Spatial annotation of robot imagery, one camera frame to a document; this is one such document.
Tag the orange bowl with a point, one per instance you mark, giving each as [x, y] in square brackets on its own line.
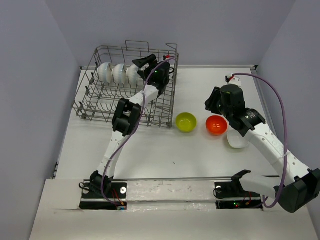
[216, 125]

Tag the grey wire dish rack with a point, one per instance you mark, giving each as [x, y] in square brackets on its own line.
[97, 101]

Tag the white square bowl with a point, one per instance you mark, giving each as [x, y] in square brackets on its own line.
[235, 140]

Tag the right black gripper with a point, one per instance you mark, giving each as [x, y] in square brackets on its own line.
[210, 102]

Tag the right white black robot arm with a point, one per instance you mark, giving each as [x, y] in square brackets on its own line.
[301, 184]

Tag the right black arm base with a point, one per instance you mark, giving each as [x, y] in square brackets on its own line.
[231, 195]

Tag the lime green bowl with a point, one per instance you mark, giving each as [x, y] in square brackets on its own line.
[186, 122]

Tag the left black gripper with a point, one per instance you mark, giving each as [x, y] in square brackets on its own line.
[142, 62]

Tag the white round bowl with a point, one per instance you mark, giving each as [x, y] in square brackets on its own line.
[119, 74]
[132, 74]
[104, 72]

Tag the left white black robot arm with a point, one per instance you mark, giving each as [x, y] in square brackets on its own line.
[127, 117]

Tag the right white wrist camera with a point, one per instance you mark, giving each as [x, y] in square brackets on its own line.
[233, 80]

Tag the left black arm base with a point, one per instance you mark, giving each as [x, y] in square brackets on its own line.
[102, 193]

